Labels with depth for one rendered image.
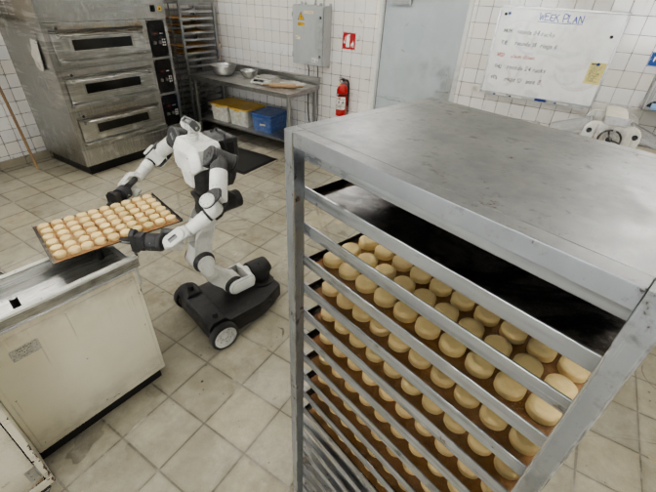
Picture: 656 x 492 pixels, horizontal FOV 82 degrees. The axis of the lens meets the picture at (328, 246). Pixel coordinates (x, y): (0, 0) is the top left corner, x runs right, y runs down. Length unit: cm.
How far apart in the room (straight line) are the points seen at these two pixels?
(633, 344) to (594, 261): 9
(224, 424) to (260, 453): 28
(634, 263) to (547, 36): 444
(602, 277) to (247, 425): 212
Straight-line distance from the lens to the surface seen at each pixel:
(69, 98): 535
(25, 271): 229
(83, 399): 245
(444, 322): 67
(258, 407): 244
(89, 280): 207
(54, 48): 525
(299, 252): 89
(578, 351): 58
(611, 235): 56
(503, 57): 496
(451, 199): 54
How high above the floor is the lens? 205
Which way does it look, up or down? 34 degrees down
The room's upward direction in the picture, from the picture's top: 3 degrees clockwise
